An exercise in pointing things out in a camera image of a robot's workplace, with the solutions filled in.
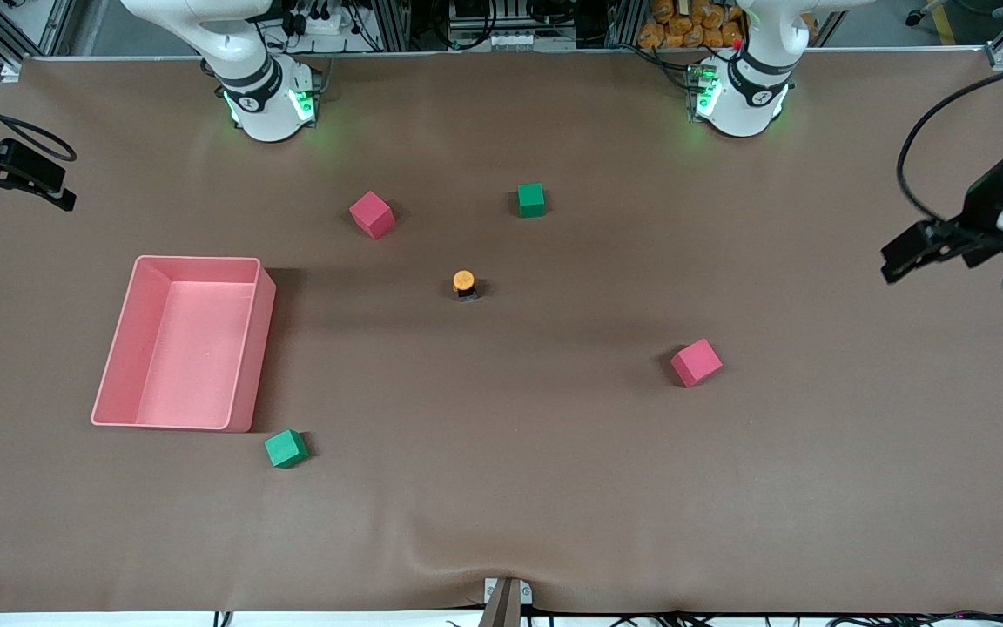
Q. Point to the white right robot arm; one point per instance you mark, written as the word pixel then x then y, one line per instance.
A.
pixel 262 109

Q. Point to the green foam cube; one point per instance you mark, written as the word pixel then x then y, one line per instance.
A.
pixel 531 200
pixel 286 448

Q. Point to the bag of orange items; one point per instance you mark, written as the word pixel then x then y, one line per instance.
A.
pixel 693 24

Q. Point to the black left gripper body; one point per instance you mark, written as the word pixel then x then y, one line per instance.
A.
pixel 982 207

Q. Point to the brown table cover mat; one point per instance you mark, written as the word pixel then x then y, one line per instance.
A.
pixel 467 488

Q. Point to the pink foam cube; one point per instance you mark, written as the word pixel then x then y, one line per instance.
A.
pixel 372 214
pixel 696 362

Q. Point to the pink plastic bin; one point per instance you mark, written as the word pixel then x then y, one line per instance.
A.
pixel 197 366

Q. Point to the white power strip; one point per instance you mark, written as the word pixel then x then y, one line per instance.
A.
pixel 320 22

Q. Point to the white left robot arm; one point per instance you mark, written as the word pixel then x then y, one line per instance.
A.
pixel 741 104

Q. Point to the orange push button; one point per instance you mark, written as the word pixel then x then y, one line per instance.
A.
pixel 464 282

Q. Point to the metal table clamp bracket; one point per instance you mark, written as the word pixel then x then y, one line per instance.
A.
pixel 507 601

